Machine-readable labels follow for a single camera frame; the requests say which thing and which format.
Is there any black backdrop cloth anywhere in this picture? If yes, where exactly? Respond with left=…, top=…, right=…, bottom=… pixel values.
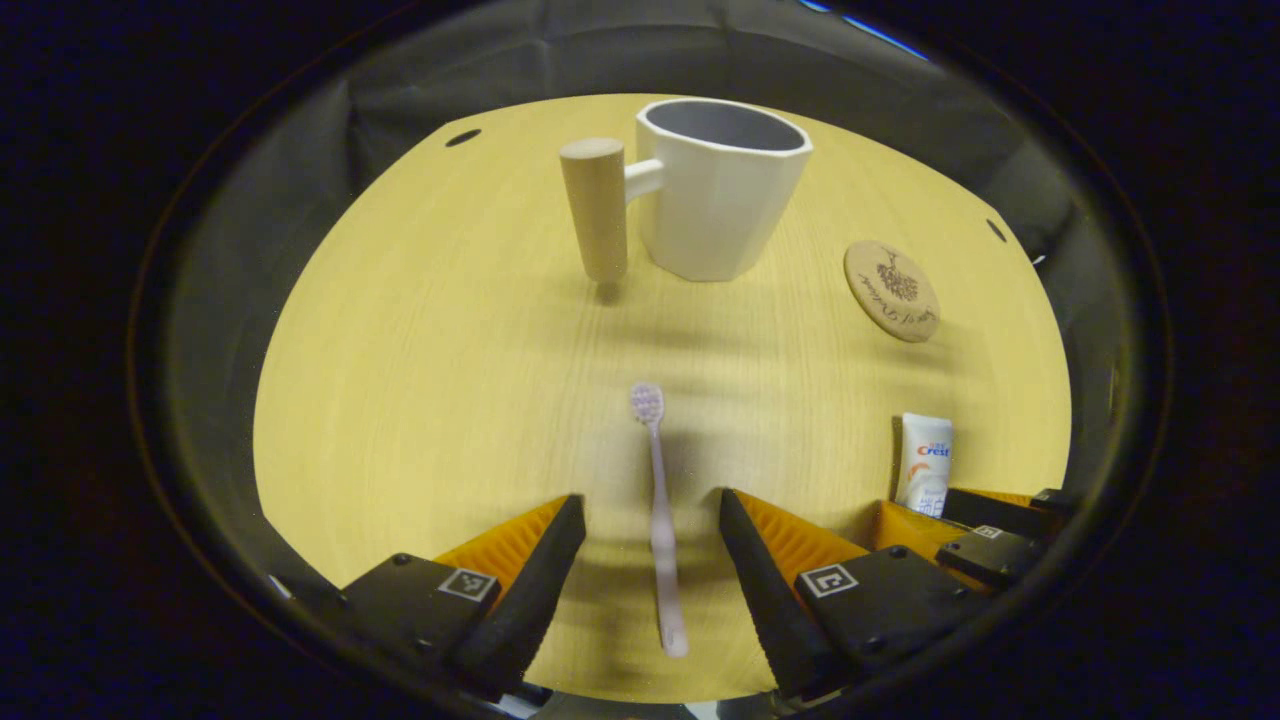
left=160, top=0, right=1141, bottom=651

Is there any white cup with wooden handle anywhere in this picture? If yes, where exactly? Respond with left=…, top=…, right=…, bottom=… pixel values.
left=558, top=97, right=814, bottom=284

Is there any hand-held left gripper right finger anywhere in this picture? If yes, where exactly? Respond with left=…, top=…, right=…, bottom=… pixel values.
left=718, top=487, right=976, bottom=701

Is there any round wooden coaster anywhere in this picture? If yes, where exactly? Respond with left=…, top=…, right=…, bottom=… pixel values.
left=843, top=240, right=942, bottom=344

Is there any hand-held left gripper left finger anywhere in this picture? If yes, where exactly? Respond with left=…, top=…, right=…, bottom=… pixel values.
left=335, top=493, right=588, bottom=701

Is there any white toothpaste tube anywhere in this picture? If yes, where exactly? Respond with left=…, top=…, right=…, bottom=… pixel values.
left=893, top=412, right=955, bottom=518

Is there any wooden desktop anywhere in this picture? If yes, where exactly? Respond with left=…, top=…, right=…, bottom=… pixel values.
left=252, top=93, right=1073, bottom=704

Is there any pale pink toothbrush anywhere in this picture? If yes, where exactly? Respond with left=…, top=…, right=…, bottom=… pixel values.
left=629, top=382, right=690, bottom=659

